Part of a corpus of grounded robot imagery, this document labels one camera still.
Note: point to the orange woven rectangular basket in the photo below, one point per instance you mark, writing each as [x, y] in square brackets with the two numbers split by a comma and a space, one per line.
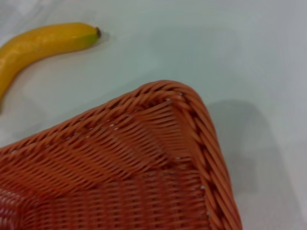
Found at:
[120, 167]

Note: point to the yellow banana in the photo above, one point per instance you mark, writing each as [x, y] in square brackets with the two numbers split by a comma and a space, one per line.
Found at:
[36, 45]

